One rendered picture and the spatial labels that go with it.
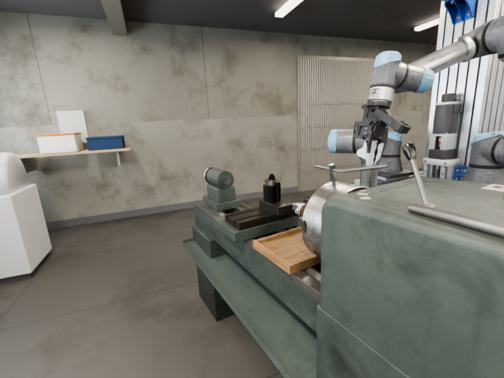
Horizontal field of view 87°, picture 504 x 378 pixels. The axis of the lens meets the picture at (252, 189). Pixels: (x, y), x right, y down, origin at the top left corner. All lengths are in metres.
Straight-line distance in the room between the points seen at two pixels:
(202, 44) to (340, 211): 4.66
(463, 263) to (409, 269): 0.11
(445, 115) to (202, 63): 4.15
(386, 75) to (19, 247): 3.51
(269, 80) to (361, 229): 4.88
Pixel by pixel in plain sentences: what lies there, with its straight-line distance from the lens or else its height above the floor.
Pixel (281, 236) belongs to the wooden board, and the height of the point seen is 0.89.
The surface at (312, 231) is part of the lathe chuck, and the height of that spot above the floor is 1.09.
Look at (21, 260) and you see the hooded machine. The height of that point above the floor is 0.22.
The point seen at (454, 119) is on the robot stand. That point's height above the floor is 1.45.
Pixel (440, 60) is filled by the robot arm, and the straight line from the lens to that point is 1.26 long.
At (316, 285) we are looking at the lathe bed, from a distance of 1.10.
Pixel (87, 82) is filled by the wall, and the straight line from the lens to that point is 5.03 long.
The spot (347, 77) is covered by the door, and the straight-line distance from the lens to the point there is 6.41.
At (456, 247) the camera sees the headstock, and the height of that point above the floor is 1.23.
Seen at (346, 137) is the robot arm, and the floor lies 1.39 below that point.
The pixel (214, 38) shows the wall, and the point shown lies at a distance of 5.28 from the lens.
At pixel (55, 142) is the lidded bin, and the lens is 4.46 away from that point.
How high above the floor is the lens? 1.47
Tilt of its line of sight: 14 degrees down
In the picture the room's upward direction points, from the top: 3 degrees counter-clockwise
